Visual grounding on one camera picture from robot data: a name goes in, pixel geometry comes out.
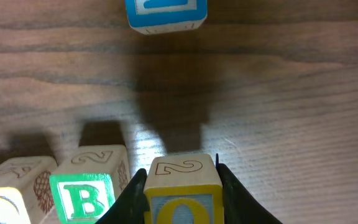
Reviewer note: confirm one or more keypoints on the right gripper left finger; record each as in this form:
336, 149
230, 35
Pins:
130, 206

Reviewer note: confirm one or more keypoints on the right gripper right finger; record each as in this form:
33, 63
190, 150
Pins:
240, 207

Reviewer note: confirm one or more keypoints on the green B block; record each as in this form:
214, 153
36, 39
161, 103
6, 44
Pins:
86, 185

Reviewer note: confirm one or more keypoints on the yellow O block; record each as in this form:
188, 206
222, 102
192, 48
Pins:
184, 189

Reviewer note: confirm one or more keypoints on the blue L block lower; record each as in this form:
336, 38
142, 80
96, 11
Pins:
163, 16

